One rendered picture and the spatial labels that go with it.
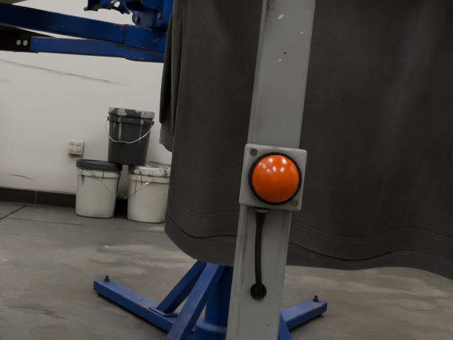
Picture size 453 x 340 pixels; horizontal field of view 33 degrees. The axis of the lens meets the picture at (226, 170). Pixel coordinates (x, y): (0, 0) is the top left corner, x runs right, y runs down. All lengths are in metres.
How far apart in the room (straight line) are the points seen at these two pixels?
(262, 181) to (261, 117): 0.06
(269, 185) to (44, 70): 5.08
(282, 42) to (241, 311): 0.22
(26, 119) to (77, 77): 0.46
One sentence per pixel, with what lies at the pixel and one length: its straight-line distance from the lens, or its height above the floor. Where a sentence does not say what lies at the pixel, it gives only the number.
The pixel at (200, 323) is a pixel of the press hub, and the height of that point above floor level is 0.11.
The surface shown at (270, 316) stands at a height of 0.53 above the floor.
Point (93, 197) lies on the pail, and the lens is 5.22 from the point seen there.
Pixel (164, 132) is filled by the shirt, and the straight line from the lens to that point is 1.00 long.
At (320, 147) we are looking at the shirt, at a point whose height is 0.68.
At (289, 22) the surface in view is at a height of 0.78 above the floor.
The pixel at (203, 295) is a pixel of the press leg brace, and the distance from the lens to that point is 2.14.
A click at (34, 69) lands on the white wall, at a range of 5.65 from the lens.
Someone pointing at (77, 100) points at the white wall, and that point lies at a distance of 5.59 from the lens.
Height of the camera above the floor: 0.68
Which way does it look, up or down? 3 degrees down
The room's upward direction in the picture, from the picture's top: 6 degrees clockwise
